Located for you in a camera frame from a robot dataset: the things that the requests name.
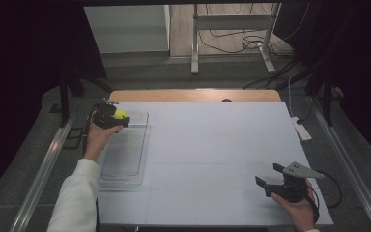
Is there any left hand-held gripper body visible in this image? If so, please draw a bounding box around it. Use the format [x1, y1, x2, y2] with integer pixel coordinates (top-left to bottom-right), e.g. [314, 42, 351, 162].
[92, 100, 120, 130]

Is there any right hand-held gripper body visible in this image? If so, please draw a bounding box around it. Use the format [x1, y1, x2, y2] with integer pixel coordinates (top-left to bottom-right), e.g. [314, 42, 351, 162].
[264, 161, 326, 204]

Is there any yellow tennis ball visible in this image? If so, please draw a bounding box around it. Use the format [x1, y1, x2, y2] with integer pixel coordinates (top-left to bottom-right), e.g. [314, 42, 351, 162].
[113, 108, 130, 121]

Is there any clear plastic tray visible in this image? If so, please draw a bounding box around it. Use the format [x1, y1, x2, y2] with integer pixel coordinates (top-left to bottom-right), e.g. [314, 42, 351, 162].
[98, 110, 152, 187]

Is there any person's right hand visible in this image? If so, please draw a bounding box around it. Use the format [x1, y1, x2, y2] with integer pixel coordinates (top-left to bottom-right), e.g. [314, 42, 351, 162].
[270, 179, 320, 232]

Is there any person's left hand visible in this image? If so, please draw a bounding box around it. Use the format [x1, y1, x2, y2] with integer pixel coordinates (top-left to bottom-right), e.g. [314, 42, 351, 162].
[82, 123, 125, 163]

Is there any black stand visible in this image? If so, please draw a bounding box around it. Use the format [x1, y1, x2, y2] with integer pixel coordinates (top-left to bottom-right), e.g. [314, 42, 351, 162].
[58, 75, 114, 128]
[304, 69, 337, 128]

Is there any white power strip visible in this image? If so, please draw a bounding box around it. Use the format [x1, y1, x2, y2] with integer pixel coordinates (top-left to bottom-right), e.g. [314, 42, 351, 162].
[291, 116, 313, 142]

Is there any wooden table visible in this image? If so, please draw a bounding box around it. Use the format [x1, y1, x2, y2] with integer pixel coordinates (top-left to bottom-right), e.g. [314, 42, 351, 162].
[109, 89, 282, 103]

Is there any white cabinet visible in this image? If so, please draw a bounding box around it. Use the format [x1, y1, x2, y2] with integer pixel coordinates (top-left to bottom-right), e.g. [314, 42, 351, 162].
[83, 4, 171, 54]

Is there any dark curtain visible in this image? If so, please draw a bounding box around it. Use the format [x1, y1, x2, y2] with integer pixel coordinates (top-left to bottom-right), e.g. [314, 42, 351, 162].
[0, 0, 108, 207]
[278, 0, 371, 162]

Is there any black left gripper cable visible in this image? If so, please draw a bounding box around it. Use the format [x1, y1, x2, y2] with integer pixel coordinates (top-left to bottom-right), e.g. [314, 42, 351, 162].
[82, 104, 99, 157]

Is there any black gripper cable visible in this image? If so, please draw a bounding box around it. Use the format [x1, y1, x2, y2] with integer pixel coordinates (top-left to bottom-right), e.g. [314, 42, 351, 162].
[82, 104, 99, 157]
[313, 169, 343, 210]

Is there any black square frame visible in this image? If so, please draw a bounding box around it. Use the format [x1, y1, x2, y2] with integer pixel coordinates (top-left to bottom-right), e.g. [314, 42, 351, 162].
[62, 127, 85, 150]

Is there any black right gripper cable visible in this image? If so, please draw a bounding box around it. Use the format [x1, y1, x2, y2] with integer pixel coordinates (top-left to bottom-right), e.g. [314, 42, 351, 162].
[313, 169, 343, 210]

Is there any aluminium rail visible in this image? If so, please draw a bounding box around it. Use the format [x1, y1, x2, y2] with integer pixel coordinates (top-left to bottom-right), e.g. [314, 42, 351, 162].
[308, 96, 371, 232]
[9, 116, 75, 232]

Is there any tangle of floor cables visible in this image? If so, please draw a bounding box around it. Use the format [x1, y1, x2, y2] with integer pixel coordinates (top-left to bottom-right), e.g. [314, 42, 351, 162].
[197, 3, 310, 90]

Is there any metal desk frame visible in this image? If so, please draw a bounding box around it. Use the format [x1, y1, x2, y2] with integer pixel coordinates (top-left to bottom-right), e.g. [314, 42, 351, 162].
[190, 3, 282, 75]

